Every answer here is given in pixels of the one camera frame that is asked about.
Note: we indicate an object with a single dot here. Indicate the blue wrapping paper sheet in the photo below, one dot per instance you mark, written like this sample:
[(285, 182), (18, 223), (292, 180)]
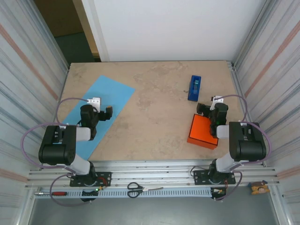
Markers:
[(112, 91)]

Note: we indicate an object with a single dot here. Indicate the orange gift box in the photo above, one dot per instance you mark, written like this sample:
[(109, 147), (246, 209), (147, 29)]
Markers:
[(199, 133)]

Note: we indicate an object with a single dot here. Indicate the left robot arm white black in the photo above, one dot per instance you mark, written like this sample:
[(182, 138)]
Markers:
[(56, 150)]

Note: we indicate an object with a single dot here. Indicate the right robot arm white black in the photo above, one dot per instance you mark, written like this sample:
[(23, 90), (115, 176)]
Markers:
[(248, 145)]

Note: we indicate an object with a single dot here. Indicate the blue tape dispenser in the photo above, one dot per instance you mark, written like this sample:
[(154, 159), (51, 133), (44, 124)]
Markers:
[(194, 93)]

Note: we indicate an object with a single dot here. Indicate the small yellow toy figure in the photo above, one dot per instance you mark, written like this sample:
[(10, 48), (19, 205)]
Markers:
[(259, 187)]

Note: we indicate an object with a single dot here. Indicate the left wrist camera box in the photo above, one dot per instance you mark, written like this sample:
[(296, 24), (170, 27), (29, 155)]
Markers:
[(95, 102)]

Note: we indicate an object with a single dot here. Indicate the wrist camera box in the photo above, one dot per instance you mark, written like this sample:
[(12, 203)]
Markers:
[(218, 98), (95, 102)]

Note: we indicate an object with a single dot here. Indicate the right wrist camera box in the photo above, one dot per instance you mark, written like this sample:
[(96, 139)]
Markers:
[(218, 98)]

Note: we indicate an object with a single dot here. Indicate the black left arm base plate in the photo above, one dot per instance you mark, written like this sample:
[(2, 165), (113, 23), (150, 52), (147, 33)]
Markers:
[(105, 179)]

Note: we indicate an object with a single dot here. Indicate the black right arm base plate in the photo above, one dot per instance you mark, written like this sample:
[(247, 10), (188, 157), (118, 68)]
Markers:
[(200, 177)]

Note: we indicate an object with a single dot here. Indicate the aluminium rail frame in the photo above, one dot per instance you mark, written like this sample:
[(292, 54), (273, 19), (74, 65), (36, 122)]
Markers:
[(152, 168)]

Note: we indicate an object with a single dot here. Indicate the white door frame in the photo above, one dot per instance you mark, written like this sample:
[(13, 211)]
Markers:
[(93, 28)]

